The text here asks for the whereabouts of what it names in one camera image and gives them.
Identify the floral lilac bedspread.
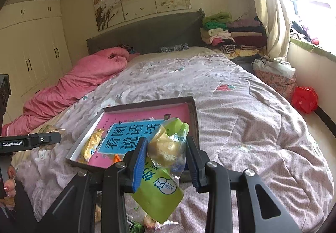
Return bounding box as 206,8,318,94
12,46,334,233

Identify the dark grey headboard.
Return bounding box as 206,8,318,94
86,8,206,55

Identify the pink quilt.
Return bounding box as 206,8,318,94
1,48,130,136

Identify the yellow snack packet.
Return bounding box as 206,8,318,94
79,128,105,165

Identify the stack of folded clothes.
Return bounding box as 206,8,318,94
200,12,269,59

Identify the clothes heap on windowsill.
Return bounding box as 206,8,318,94
290,21,322,45

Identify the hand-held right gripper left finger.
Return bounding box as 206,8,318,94
34,136,149,233

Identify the dark patterned pillow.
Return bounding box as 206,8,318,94
159,43,190,53

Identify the person's left hand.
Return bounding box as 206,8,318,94
0,165,17,209

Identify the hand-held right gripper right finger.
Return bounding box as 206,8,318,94
185,136,302,233

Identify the shallow grey cardboard box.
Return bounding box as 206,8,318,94
65,96,200,183

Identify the red plastic bag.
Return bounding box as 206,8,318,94
292,86,319,115

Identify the floral fabric bag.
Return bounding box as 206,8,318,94
253,58,297,103

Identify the clear packet with yellow cake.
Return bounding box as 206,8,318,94
148,117,190,179

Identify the cream curtain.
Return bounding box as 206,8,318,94
247,0,297,64

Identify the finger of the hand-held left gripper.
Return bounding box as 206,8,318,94
28,131,62,150

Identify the cream wardrobe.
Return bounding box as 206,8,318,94
0,0,72,118

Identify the pink children's book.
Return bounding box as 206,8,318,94
87,105,191,169

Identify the green snack pouch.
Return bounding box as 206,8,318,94
131,161,185,224

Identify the loose snack packets pile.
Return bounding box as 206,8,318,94
94,203,174,233

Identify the green windowsill cushion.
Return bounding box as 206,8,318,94
289,39,336,61

